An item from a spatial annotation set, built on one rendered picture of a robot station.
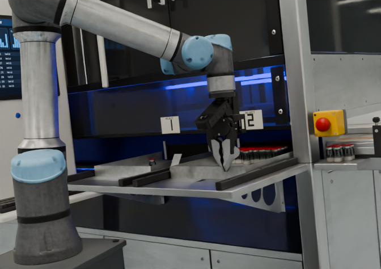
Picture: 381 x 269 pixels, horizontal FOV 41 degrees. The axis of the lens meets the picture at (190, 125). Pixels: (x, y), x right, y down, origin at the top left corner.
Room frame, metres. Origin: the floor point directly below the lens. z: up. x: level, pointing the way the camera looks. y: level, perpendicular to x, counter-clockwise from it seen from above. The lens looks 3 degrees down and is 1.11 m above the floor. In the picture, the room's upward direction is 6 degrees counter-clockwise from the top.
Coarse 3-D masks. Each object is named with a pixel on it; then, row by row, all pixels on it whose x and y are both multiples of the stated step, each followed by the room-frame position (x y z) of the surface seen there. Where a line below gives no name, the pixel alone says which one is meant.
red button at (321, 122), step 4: (316, 120) 1.45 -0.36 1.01; (320, 120) 1.44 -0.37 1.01; (324, 120) 1.43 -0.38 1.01; (328, 120) 1.44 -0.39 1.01; (316, 124) 1.44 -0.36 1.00; (320, 124) 1.43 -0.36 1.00; (324, 124) 1.43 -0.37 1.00; (328, 124) 1.43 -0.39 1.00; (316, 128) 1.45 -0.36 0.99; (320, 128) 1.44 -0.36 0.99; (324, 128) 1.43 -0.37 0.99; (328, 128) 1.43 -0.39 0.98
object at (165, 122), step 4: (172, 116) 1.82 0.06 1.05; (176, 116) 1.81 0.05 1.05; (164, 120) 1.85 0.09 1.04; (168, 120) 1.83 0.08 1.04; (172, 120) 1.82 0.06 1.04; (176, 120) 1.81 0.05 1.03; (164, 124) 1.85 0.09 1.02; (168, 124) 1.84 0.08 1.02; (172, 124) 1.82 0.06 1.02; (176, 124) 1.81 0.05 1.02; (164, 128) 1.85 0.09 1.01; (168, 128) 1.84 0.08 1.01; (176, 128) 1.81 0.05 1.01; (164, 132) 1.85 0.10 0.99; (168, 132) 1.84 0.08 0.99; (172, 132) 1.83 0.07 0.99; (176, 132) 1.81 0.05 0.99
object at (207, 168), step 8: (200, 160) 1.61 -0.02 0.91; (208, 160) 1.64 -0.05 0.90; (264, 160) 1.42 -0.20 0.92; (272, 160) 1.45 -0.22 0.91; (280, 160) 1.49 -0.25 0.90; (176, 168) 1.48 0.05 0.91; (184, 168) 1.46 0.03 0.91; (192, 168) 1.44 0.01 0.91; (200, 168) 1.43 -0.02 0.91; (208, 168) 1.41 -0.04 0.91; (216, 168) 1.39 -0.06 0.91; (232, 168) 1.36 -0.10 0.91; (240, 168) 1.34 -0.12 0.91; (248, 168) 1.35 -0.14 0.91; (256, 168) 1.38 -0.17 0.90; (176, 176) 1.48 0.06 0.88; (184, 176) 1.46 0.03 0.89; (192, 176) 1.44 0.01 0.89; (200, 176) 1.43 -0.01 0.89; (208, 176) 1.41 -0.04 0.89; (216, 176) 1.39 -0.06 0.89; (224, 176) 1.38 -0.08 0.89; (232, 176) 1.36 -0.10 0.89
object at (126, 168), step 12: (144, 156) 1.90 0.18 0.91; (156, 156) 1.95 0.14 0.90; (192, 156) 1.71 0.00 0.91; (204, 156) 1.76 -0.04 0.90; (96, 168) 1.70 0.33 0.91; (108, 168) 1.67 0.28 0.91; (120, 168) 1.63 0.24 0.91; (132, 168) 1.60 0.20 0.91; (144, 168) 1.57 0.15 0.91; (156, 168) 1.57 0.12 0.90
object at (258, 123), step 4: (240, 112) 1.64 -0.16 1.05; (244, 112) 1.63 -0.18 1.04; (248, 112) 1.62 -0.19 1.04; (252, 112) 1.61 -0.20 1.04; (256, 112) 1.60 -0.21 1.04; (260, 112) 1.59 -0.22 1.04; (248, 116) 1.62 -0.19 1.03; (256, 116) 1.60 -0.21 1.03; (260, 116) 1.59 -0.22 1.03; (256, 120) 1.60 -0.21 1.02; (260, 120) 1.60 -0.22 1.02; (256, 124) 1.61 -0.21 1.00; (260, 124) 1.60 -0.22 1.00; (248, 128) 1.62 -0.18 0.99; (252, 128) 1.62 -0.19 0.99; (256, 128) 1.61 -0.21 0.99; (260, 128) 1.60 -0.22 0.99
